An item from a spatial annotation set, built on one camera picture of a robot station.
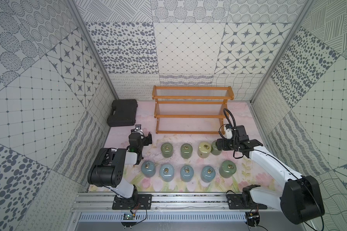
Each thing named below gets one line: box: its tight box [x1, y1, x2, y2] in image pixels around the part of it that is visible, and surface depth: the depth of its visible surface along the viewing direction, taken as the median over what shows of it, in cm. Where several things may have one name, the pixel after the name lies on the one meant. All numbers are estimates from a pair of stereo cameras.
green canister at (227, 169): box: [218, 160, 237, 179], surface depth 80 cm
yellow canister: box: [197, 141, 212, 159], surface depth 88 cm
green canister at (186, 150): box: [180, 142, 194, 160], surface depth 88 cm
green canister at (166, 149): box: [160, 142, 174, 159], surface depth 88 cm
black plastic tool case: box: [106, 99, 138, 128], surface depth 110 cm
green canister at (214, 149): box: [210, 140, 223, 156], surface depth 90 cm
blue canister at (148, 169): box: [140, 160, 157, 178], surface depth 80 cm
